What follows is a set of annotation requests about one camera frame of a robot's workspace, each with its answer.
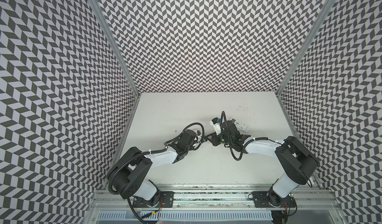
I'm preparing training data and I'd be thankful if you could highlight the white remote with display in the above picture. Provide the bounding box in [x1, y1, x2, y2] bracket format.
[230, 117, 250, 132]

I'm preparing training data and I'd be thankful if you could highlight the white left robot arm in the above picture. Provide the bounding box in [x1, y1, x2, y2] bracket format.
[107, 129, 204, 207]

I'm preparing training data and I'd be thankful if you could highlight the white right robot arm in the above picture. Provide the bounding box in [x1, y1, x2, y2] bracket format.
[210, 117, 319, 207]

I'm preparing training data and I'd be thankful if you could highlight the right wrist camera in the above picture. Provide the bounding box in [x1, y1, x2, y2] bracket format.
[210, 117, 221, 135]

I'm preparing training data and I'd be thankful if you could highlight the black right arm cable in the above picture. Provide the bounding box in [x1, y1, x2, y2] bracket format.
[220, 110, 269, 161]

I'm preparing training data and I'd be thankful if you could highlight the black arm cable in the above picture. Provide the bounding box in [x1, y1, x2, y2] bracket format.
[220, 110, 269, 161]
[163, 122, 207, 150]

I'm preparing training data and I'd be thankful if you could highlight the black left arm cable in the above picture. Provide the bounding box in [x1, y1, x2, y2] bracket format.
[163, 122, 207, 150]

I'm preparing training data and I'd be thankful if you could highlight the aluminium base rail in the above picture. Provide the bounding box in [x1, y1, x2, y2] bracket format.
[83, 185, 346, 224]

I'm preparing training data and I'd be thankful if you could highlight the aluminium left corner post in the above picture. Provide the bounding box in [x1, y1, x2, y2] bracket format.
[87, 0, 140, 97]

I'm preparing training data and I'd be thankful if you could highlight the aluminium corner post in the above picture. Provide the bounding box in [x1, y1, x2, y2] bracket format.
[276, 0, 337, 98]
[87, 0, 140, 97]

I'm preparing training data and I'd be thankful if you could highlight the aluminium right corner post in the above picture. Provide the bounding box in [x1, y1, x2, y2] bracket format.
[276, 0, 337, 98]

